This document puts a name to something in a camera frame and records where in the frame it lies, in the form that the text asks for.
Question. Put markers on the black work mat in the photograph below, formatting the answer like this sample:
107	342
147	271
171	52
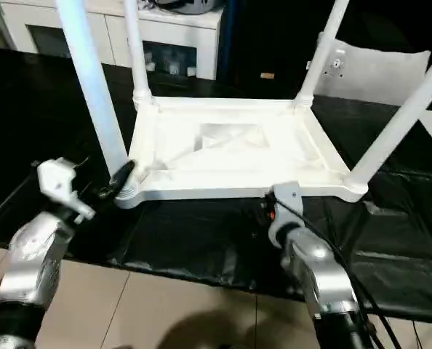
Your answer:
201	236

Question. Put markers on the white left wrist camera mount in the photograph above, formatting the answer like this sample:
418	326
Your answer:
56	181

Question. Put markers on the white plastic table top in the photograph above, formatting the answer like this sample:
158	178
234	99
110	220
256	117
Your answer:
238	174

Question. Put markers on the white cabinet with glass doors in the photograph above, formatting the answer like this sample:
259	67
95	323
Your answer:
176	29

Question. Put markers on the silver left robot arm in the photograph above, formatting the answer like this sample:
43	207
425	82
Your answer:
30	254

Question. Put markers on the black sofa with gold label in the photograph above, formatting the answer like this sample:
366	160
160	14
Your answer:
267	36

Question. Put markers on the grey printed pillow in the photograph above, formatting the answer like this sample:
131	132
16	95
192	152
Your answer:
376	72

